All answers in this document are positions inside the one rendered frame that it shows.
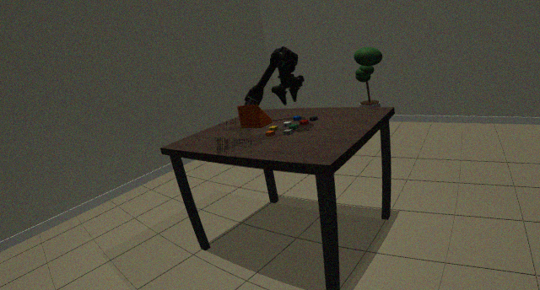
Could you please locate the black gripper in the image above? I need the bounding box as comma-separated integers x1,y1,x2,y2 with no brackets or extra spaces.
272,73,303,105

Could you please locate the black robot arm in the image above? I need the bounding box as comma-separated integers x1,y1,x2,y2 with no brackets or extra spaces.
244,46,304,106

